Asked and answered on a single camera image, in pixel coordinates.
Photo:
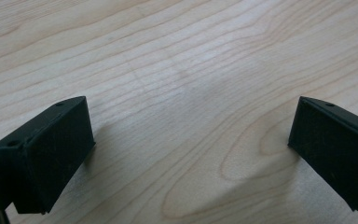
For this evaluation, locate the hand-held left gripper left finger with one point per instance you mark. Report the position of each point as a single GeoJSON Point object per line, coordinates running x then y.
{"type": "Point", "coordinates": [46, 155]}

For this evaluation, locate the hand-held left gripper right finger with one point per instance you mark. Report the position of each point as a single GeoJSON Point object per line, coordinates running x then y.
{"type": "Point", "coordinates": [338, 155]}

